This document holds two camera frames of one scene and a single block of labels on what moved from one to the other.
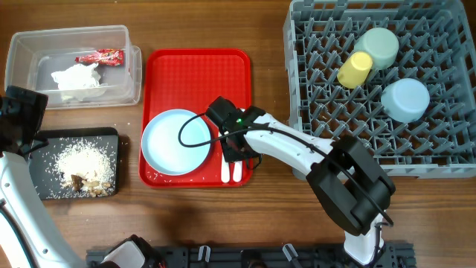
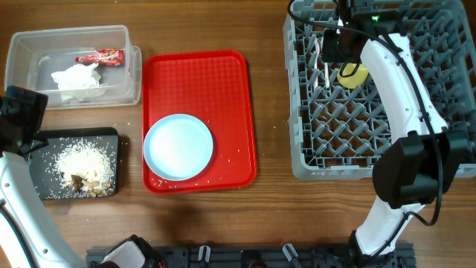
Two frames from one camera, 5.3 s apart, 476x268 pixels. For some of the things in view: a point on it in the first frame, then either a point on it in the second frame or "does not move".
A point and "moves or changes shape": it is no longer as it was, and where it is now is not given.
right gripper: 230,155 to 327,52
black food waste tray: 77,162 does not move
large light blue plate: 163,149 moves or changes shape
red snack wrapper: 105,57 does not move
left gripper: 32,112 does not move
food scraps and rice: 81,167 does not move
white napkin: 79,82 does not move
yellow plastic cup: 354,71 does not move
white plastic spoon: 224,170 to 316,59
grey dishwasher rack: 436,48 does not move
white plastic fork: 238,170 to 327,83
